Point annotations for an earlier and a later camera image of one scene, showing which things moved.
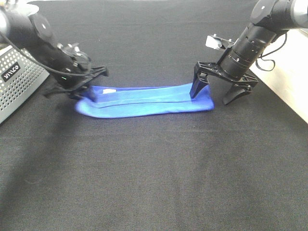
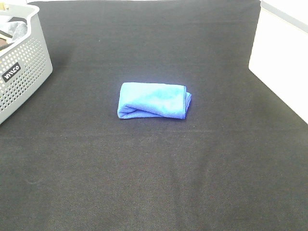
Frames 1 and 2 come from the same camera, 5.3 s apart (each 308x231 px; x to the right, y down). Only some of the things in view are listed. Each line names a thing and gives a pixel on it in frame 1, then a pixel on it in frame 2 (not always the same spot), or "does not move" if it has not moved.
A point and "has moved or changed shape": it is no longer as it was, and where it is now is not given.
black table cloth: x=241 y=166 does not move
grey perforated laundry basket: x=20 y=75 does not move
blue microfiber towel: x=111 y=102 has moved or changed shape
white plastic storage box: x=284 y=69 does not move
